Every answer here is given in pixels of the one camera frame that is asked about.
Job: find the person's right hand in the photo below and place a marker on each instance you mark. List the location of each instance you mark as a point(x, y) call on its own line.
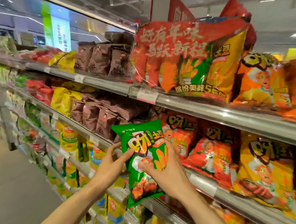
point(173, 178)

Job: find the person's left hand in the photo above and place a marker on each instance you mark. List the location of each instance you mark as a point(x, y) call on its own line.
point(108, 169)

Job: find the red tomato snack bag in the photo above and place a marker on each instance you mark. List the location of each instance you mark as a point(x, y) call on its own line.
point(212, 153)
point(179, 137)

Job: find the row of brown snack bags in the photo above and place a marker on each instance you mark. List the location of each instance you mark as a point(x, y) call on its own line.
point(103, 59)
point(103, 114)

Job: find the metal store shelving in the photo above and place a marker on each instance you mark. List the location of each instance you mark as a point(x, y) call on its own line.
point(190, 105)

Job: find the yellow chef snack bag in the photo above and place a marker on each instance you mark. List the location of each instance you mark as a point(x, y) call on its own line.
point(265, 168)

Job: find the large red multipack snack bag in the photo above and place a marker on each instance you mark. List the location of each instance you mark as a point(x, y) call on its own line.
point(185, 54)

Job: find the person's right forearm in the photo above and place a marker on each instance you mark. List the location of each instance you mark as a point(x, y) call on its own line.
point(210, 223)

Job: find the white price tag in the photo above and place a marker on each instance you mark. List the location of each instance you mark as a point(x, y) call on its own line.
point(202, 185)
point(94, 140)
point(147, 95)
point(79, 78)

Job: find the lit green white sign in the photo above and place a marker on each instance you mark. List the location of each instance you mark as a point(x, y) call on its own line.
point(59, 29)

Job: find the red hanging banner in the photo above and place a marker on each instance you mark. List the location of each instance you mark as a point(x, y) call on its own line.
point(180, 10)

